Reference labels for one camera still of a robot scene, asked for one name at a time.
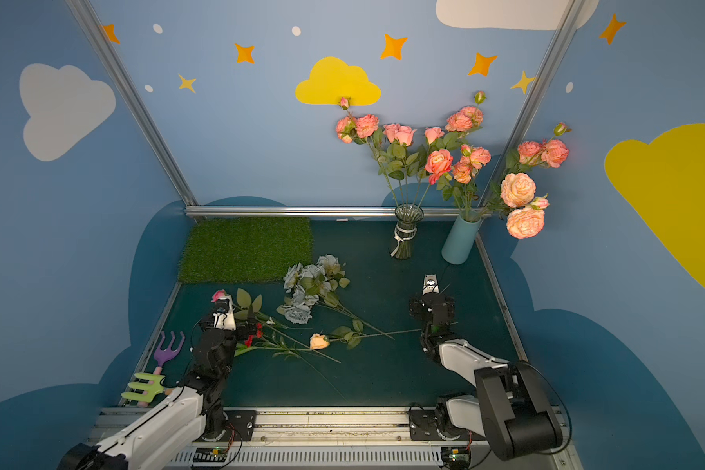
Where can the light blue cylinder vase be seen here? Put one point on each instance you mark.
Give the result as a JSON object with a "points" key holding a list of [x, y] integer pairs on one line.
{"points": [[462, 237]]}

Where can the peach rose stem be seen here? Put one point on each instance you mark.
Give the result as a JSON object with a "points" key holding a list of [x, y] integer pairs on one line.
{"points": [[351, 336]]}

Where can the clear glass vase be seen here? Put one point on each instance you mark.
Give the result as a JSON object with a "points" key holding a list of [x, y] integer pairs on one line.
{"points": [[408, 216]]}

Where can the purple plastic toy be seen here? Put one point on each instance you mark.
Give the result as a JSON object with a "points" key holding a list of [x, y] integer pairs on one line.
{"points": [[164, 353]]}

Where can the small pink rose stem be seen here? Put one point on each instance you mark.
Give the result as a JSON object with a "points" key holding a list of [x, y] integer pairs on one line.
{"points": [[433, 135]]}

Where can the red carnation flower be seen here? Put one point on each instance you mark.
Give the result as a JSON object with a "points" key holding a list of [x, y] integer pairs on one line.
{"points": [[267, 333]]}

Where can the pale pink rose spray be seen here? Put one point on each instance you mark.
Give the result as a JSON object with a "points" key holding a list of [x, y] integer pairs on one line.
{"points": [[515, 201]]}

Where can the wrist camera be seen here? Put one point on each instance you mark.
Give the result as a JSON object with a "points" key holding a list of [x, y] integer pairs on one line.
{"points": [[223, 314], [430, 285]]}

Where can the small pink carnation stem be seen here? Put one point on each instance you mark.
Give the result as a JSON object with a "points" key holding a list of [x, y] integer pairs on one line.
{"points": [[219, 296]]}

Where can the grey blue artificial flower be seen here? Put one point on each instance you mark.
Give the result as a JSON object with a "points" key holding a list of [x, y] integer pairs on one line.
{"points": [[308, 286]]}

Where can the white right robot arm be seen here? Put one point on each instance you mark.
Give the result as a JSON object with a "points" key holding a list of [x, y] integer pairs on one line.
{"points": [[509, 407]]}

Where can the pink rosebud long stem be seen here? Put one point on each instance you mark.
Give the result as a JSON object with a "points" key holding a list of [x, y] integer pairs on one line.
{"points": [[399, 138]]}

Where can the salmon pink rose cluster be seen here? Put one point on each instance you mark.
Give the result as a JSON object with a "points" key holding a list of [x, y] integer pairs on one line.
{"points": [[465, 188]]}

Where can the pile of pink roses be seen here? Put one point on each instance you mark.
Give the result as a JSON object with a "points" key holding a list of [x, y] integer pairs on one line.
{"points": [[411, 162]]}

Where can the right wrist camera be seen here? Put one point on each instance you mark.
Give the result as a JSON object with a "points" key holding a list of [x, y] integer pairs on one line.
{"points": [[430, 285]]}

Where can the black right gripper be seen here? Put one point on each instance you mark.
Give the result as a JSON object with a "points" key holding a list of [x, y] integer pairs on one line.
{"points": [[432, 302]]}

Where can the single pink rose stem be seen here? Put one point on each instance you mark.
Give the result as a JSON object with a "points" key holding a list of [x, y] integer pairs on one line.
{"points": [[442, 175]]}

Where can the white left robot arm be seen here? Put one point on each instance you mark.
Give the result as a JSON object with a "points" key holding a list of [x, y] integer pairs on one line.
{"points": [[192, 411]]}

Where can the pink rose trio spray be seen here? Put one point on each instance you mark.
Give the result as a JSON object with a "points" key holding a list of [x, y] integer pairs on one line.
{"points": [[366, 130]]}

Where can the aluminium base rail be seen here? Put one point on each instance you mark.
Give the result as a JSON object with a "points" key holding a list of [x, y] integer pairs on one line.
{"points": [[350, 437]]}

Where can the green artificial grass mat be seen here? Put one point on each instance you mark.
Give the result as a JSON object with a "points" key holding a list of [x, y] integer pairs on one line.
{"points": [[245, 249]]}

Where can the pink rose pair spray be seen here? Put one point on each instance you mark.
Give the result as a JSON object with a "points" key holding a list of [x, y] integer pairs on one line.
{"points": [[461, 124]]}

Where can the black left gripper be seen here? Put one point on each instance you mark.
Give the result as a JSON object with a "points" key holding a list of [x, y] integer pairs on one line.
{"points": [[212, 320]]}

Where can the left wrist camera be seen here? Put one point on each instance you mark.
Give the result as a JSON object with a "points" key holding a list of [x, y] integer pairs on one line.
{"points": [[223, 314]]}

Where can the green toy garden fork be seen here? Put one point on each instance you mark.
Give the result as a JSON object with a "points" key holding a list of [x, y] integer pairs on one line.
{"points": [[145, 387]]}

